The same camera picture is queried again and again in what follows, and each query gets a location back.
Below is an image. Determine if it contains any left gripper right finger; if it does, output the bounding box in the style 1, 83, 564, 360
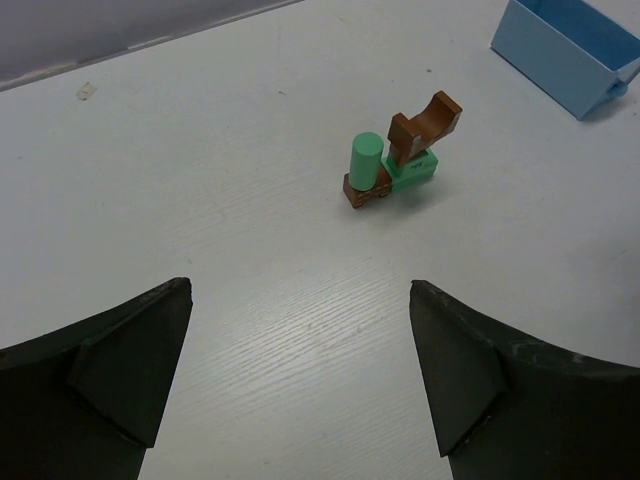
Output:
409, 280, 639, 479

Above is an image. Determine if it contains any green small block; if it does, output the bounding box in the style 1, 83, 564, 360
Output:
349, 132, 384, 191

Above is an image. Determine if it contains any brown cube block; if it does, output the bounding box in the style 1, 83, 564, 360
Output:
343, 166, 392, 209

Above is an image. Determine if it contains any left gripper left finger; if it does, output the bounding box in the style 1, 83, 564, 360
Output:
1, 277, 193, 479

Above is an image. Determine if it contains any small tape scrap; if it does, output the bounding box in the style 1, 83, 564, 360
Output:
76, 82, 97, 101

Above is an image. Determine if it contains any blue plastic box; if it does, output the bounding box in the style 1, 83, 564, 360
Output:
491, 0, 639, 121

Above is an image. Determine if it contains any brown small block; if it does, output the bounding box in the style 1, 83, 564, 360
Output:
388, 131, 428, 169

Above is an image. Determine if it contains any brown arch block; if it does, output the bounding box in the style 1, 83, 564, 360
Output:
388, 91, 463, 148

